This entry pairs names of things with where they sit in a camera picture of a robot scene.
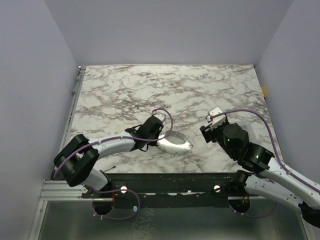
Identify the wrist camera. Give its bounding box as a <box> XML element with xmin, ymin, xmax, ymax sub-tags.
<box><xmin>152</xmin><ymin>110</ymin><xmax>167</xmax><ymax>123</ymax></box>
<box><xmin>205</xmin><ymin>107</ymin><xmax>228</xmax><ymax>130</ymax></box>

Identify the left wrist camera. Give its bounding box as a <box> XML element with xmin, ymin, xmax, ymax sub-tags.
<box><xmin>152</xmin><ymin>110</ymin><xmax>167</xmax><ymax>123</ymax></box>

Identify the clear plastic box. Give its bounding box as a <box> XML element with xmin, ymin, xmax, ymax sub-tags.
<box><xmin>241</xmin><ymin>124</ymin><xmax>253</xmax><ymax>132</ymax></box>

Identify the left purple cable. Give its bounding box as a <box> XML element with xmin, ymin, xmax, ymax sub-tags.
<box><xmin>53</xmin><ymin>107</ymin><xmax>175</xmax><ymax>221</ymax></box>

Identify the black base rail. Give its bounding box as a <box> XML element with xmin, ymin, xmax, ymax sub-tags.
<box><xmin>80</xmin><ymin>170</ymin><xmax>250</xmax><ymax>214</ymax></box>

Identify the metal keyring with keys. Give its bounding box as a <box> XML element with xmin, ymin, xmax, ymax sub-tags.
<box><xmin>157</xmin><ymin>130</ymin><xmax>192</xmax><ymax>155</ymax></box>

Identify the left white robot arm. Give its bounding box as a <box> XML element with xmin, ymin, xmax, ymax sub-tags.
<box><xmin>53</xmin><ymin>113</ymin><xmax>166</xmax><ymax>198</ymax></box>

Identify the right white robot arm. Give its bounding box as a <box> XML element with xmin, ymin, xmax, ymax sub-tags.
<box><xmin>200</xmin><ymin>115</ymin><xmax>320</xmax><ymax>228</ymax></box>

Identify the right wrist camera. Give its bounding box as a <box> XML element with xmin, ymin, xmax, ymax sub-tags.
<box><xmin>205</xmin><ymin>107</ymin><xmax>228</xmax><ymax>130</ymax></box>

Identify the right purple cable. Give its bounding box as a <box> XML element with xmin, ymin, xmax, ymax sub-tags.
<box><xmin>211</xmin><ymin>109</ymin><xmax>320</xmax><ymax>219</ymax></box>

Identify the purple cable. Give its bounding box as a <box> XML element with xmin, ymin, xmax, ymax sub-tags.
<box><xmin>53</xmin><ymin>107</ymin><xmax>175</xmax><ymax>221</ymax></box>
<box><xmin>211</xmin><ymin>109</ymin><xmax>320</xmax><ymax>219</ymax></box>

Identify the aluminium extrusion rail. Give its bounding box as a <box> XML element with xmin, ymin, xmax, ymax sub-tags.
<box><xmin>39</xmin><ymin>180</ymin><xmax>83</xmax><ymax>201</ymax></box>

